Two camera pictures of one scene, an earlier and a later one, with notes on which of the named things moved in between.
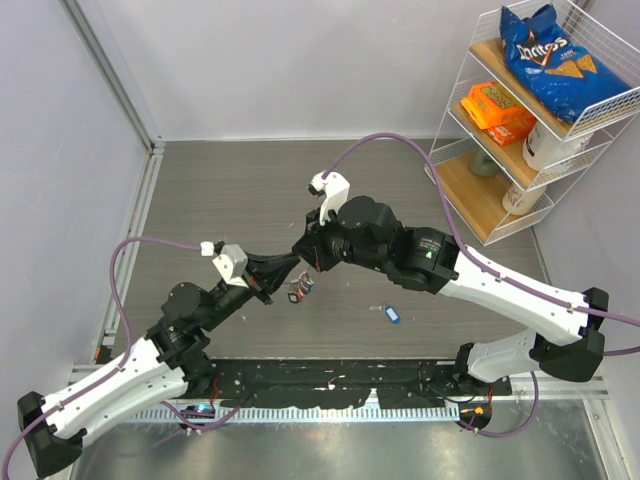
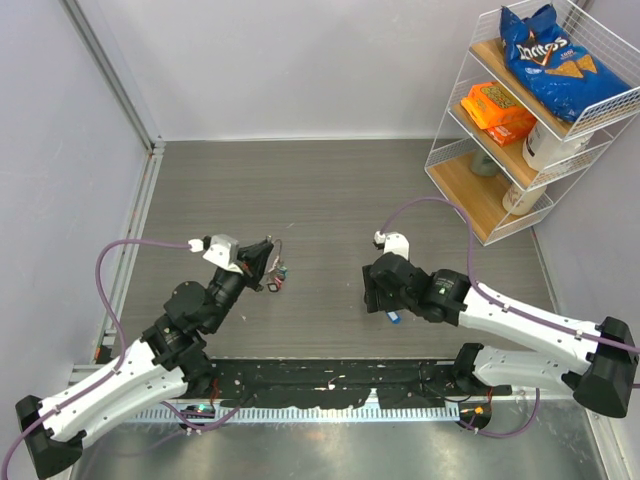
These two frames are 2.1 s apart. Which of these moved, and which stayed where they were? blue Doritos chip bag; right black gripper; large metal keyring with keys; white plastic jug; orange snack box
Moved: right black gripper; large metal keyring with keys
Stayed: blue Doritos chip bag; orange snack box; white plastic jug
